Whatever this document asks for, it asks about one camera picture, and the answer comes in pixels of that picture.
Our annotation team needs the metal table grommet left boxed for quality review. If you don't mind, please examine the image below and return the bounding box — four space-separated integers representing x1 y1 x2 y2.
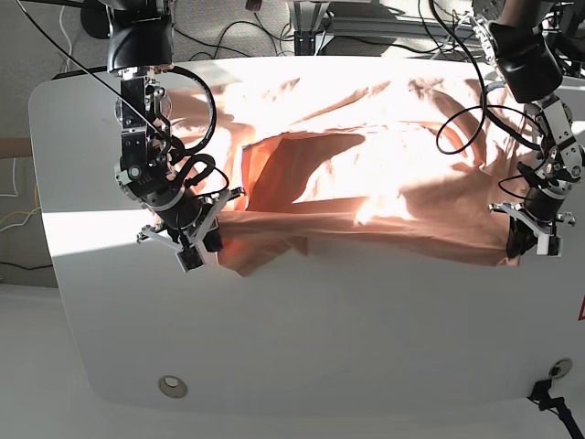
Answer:
157 375 188 399

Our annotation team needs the metal table grommet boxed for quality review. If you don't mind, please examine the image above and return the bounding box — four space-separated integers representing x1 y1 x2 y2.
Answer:
548 358 573 380
157 375 188 399

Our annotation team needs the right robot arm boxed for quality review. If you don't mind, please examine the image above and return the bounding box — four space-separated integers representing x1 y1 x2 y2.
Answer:
87 1 244 273

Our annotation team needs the metal table grommet right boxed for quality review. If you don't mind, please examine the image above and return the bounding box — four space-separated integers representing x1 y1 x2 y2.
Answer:
548 358 573 380

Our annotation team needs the aluminium frame post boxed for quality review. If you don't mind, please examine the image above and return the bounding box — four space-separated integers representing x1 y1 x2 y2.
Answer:
287 1 330 56

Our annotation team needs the red warning sticker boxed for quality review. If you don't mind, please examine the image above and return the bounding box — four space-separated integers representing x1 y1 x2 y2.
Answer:
578 296 585 321

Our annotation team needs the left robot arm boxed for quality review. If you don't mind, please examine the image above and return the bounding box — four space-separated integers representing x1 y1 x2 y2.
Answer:
471 1 584 259

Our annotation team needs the salmon pink T-shirt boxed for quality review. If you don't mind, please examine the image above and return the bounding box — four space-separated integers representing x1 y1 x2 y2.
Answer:
197 75 529 276

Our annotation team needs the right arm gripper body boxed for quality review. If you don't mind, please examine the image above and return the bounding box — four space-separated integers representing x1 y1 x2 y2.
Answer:
136 187 245 273

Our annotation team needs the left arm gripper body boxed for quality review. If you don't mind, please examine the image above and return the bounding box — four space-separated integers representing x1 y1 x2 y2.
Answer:
489 201 576 256

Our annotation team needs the black clamp with cable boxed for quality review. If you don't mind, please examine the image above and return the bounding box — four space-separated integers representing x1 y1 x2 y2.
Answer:
527 380 584 439

